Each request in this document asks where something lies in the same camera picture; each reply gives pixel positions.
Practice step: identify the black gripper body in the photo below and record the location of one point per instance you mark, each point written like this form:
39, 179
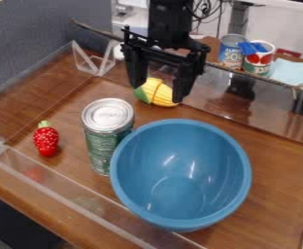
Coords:
164, 50

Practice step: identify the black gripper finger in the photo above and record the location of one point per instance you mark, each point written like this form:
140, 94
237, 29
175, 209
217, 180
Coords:
136, 68
187, 74

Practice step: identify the red toy strawberry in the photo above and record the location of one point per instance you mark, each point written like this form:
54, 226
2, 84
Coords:
46, 139

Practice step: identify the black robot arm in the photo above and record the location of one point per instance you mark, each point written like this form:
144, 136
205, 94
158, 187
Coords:
171, 18

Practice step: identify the blue bowl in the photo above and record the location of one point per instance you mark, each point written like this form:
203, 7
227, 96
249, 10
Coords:
182, 174

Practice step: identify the blue soup can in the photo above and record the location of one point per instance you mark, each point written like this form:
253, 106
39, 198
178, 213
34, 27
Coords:
231, 53

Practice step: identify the yellow toy corn cob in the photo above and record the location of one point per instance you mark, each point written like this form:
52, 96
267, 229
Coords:
155, 92

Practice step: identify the clear acrylic back barrier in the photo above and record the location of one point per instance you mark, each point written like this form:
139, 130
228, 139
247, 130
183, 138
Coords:
241, 85

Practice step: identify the clear acrylic barrier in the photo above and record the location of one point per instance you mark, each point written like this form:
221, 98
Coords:
241, 85
82, 214

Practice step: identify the blue plastic clip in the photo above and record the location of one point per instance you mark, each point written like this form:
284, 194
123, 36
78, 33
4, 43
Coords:
251, 48

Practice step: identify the red white tomato can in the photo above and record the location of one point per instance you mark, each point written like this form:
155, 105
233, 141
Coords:
259, 63

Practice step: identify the green tin can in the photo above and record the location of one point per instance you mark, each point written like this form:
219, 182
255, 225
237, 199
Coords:
108, 120

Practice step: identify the light blue cloth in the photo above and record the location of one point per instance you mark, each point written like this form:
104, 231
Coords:
289, 72

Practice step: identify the clear acrylic front barrier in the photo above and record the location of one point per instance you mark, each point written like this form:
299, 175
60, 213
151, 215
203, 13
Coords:
82, 214

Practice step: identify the clear acrylic bracket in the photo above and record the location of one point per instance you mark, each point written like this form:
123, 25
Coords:
94, 64

